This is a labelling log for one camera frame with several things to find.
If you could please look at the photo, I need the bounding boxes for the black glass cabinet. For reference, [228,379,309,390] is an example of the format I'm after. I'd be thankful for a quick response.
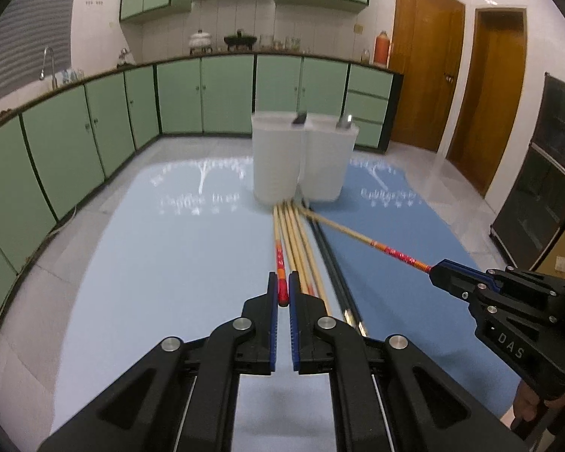
[491,72,565,275]

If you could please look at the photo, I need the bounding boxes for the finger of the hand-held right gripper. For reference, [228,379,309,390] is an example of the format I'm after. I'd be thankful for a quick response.
[430,266,560,329]
[444,258,565,298]

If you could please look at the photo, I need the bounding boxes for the red-tipped bamboo chopstick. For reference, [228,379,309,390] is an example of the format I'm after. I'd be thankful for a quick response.
[279,203,298,276]

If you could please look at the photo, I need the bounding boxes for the person's right hand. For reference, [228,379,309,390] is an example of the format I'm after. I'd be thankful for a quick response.
[512,380,545,432]

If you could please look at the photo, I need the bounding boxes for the black chopstick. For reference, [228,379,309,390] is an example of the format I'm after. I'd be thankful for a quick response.
[306,207,357,328]
[311,207,368,338]

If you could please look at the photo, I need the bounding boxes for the silver cooking pot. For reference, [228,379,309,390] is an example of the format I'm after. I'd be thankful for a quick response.
[189,29,214,54]

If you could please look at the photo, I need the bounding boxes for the red-patterned bamboo chopstick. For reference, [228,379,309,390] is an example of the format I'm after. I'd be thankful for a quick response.
[294,205,434,274]
[272,205,290,307]

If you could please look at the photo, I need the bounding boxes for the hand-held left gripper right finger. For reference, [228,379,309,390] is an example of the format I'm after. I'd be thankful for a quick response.
[288,270,530,452]

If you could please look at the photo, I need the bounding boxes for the row of glass jars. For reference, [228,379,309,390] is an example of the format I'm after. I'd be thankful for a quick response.
[259,34,303,53]

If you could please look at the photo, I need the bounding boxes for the black wok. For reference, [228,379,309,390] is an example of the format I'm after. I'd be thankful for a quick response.
[223,29,256,53]

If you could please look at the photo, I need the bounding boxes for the green lower kitchen cabinets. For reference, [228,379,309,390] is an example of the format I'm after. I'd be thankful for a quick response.
[0,54,404,340]

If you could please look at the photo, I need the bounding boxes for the dark blue mat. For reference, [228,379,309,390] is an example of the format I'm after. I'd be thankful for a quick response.
[305,157,522,452]

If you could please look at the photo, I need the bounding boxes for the brown wooden door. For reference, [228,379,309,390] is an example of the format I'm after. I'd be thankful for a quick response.
[446,6,529,197]
[390,0,467,152]

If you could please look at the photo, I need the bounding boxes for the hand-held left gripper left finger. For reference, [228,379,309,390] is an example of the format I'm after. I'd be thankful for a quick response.
[38,270,279,452]

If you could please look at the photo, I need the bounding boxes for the plain bamboo chopstick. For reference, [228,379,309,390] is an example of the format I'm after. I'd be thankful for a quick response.
[292,201,331,315]
[288,202,323,301]
[284,202,314,297]

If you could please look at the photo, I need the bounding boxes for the light blue mat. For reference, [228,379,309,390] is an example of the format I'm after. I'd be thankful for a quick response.
[52,157,322,452]

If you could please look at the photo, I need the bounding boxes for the grey window blind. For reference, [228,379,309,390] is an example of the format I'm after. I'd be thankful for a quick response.
[0,0,84,114]

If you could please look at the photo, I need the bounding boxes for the white plastic utensil holder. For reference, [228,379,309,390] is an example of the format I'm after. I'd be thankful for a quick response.
[304,113,360,201]
[252,111,308,205]

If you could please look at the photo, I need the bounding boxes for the metal faucet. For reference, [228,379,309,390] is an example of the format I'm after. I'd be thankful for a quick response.
[39,46,58,89]

